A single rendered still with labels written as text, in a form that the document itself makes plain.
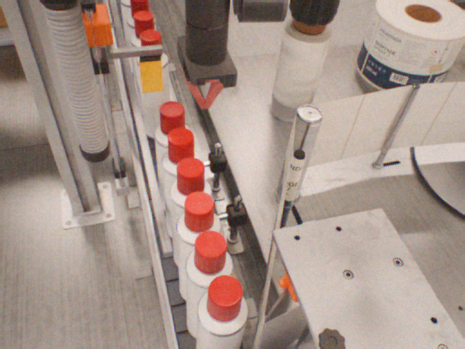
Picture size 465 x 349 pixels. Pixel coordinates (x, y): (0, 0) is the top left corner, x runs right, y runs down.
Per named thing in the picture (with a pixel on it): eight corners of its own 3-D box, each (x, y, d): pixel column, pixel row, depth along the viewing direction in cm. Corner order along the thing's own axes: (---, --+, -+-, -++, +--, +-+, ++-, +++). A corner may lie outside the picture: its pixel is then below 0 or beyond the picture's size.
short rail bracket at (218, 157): (225, 194, 80) (230, 148, 71) (210, 196, 79) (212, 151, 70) (221, 180, 82) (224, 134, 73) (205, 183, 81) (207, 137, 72)
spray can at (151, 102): (173, 138, 81) (170, 42, 66) (146, 142, 80) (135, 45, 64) (169, 120, 84) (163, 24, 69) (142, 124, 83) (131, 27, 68)
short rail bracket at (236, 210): (243, 245, 73) (251, 203, 64) (207, 253, 71) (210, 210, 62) (238, 230, 75) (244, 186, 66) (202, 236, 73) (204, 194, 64)
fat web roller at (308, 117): (304, 203, 73) (331, 121, 59) (279, 207, 72) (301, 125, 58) (294, 183, 76) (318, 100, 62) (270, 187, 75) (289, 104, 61)
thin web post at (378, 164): (384, 168, 80) (425, 87, 66) (374, 170, 79) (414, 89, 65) (379, 161, 81) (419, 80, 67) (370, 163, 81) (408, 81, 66)
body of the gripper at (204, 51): (219, 43, 65) (221, -4, 60) (237, 84, 59) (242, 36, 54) (176, 46, 64) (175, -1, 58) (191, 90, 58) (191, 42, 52)
